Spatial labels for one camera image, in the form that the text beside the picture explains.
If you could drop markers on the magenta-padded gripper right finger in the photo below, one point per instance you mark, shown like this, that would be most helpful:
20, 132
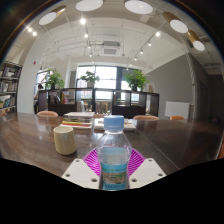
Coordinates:
146, 171

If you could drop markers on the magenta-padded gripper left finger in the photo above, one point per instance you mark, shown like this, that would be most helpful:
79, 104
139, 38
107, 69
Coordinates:
77, 171

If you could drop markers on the clear blue-capped water bottle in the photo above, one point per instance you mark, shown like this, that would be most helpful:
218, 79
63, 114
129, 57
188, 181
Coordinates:
113, 156

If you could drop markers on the cream ceramic cup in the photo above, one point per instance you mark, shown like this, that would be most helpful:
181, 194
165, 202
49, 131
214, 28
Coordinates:
65, 140

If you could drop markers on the flat white book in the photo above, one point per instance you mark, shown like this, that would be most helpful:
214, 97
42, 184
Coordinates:
128, 126

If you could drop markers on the stack of books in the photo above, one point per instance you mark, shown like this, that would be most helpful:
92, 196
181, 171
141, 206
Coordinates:
78, 119

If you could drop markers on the dark low shelf unit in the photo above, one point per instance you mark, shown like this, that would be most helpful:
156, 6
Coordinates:
66, 108

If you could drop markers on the orange chairs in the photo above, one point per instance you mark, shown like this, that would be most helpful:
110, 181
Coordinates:
47, 113

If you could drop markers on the person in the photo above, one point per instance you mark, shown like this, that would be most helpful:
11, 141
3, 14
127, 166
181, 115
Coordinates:
40, 87

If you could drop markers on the tall green potted plant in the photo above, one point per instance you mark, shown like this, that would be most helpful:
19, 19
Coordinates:
136, 80

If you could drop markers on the bushy green potted plant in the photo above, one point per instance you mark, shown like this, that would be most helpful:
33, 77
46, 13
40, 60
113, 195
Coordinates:
54, 80

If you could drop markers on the small green potted plant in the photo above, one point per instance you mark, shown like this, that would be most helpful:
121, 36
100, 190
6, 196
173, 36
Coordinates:
90, 77

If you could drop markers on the tall dark bookshelf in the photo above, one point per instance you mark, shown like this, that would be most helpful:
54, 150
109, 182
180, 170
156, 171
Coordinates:
8, 86

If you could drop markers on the ceiling air conditioner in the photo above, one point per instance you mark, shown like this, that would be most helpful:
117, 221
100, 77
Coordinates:
110, 49

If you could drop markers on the round ceiling lights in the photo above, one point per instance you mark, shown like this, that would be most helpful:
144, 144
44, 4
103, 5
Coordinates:
138, 6

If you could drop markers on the white wall radiator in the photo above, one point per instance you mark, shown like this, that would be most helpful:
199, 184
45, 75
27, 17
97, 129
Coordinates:
177, 109

